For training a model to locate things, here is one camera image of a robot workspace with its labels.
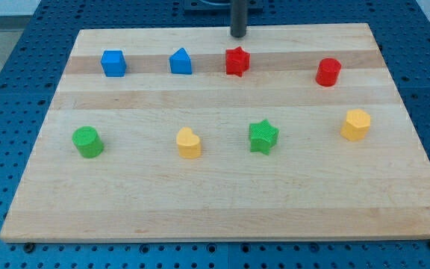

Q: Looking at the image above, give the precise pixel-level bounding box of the blue triangle block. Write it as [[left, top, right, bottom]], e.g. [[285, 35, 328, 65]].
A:
[[169, 48, 193, 75]]

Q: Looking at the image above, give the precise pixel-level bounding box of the blue cube block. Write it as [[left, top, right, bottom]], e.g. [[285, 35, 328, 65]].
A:
[[100, 50, 126, 77]]

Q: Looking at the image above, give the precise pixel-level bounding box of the yellow heart block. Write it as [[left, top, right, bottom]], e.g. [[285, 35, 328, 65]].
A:
[[176, 127, 202, 159]]

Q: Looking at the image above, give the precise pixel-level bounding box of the green star block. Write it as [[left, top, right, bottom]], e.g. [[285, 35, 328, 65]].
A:
[[249, 119, 279, 155]]

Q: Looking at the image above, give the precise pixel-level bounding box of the red star block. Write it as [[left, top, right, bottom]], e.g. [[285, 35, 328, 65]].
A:
[[225, 46, 250, 77]]

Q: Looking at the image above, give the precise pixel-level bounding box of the wooden board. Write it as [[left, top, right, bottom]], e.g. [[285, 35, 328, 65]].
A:
[[0, 23, 430, 243]]

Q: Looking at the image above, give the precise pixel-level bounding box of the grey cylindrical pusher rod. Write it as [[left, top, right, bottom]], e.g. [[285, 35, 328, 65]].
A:
[[230, 0, 248, 38]]

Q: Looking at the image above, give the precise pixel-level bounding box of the green cylinder block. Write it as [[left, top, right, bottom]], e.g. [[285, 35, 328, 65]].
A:
[[72, 126, 105, 158]]

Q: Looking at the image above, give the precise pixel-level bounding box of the red cylinder block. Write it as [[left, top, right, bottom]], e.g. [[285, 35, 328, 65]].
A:
[[315, 58, 342, 87]]

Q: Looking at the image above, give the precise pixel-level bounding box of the yellow hexagon block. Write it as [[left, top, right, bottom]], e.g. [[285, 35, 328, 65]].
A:
[[340, 109, 371, 141]]

